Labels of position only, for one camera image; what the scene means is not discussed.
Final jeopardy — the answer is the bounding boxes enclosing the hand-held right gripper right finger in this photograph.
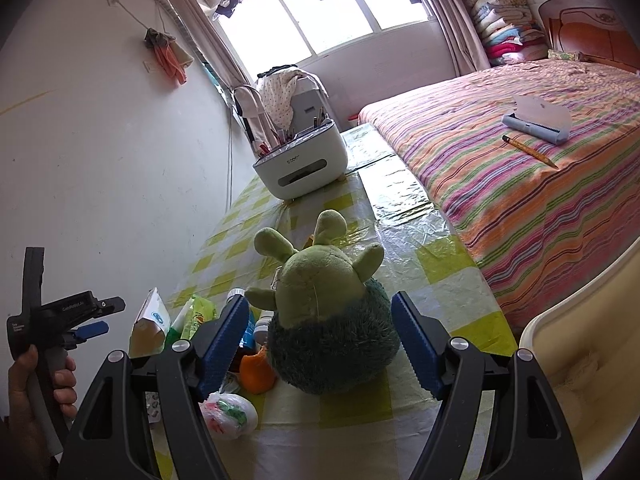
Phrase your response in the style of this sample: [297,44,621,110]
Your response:
[391,290,584,480]

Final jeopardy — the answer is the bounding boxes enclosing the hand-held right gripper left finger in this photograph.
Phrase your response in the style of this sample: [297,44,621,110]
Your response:
[59,296,251,480]

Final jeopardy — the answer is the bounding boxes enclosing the white paper carton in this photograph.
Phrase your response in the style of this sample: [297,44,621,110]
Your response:
[128,287,172,359]

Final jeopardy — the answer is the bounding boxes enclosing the green snack packet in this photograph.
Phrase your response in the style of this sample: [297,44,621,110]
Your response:
[167,294,219,342]

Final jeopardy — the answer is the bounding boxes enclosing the translucent plastic bag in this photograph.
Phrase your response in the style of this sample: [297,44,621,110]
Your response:
[198,392,260,442]

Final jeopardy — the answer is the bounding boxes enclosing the white trash bin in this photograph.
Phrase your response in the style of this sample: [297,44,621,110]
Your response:
[518,240,640,480]

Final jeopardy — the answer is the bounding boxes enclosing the person's left forearm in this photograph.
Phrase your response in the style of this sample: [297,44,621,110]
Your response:
[0,410,63,480]

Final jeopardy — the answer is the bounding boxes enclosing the person's left hand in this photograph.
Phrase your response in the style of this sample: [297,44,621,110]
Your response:
[6,344,79,443]

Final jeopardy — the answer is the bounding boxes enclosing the small white-capped bottle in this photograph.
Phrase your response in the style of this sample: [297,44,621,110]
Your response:
[252,310,276,349]

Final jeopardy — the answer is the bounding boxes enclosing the pill blister pack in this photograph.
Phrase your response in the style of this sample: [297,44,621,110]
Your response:
[144,392,164,424]

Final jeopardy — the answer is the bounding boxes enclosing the green plush toy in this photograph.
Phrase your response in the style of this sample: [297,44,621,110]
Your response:
[244,209,401,396]

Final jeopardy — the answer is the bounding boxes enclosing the striped bed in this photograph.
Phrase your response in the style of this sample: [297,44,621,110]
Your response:
[357,57,640,332]

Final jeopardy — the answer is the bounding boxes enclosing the white tissue box organizer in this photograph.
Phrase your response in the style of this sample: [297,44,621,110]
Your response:
[251,115,346,202]

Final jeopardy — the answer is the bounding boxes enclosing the pens in organizer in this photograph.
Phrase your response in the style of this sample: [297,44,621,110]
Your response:
[257,115,331,157]

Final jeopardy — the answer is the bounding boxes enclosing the yellow pencil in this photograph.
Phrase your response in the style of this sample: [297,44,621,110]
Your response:
[501,134,560,170]

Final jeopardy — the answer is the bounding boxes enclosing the dotted white cloth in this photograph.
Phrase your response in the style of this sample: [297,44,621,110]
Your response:
[257,64,313,132]

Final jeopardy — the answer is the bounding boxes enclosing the beige curtain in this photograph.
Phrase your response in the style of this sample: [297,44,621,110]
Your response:
[160,0,252,92]
[425,0,492,80]

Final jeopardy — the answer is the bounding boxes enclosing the dark hanging garment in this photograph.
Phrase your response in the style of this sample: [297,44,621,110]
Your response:
[214,0,247,19]

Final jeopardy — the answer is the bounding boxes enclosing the window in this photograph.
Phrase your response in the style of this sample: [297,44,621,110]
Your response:
[210,0,437,62]

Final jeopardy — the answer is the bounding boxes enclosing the stack of folded quilts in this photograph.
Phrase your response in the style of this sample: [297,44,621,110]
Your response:
[465,0,549,67]

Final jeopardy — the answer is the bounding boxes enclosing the wooden headboard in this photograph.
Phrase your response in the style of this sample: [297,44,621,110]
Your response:
[537,0,640,68]

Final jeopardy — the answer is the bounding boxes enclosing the cloths hanging on wall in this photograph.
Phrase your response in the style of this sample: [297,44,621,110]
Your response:
[143,27,194,86]

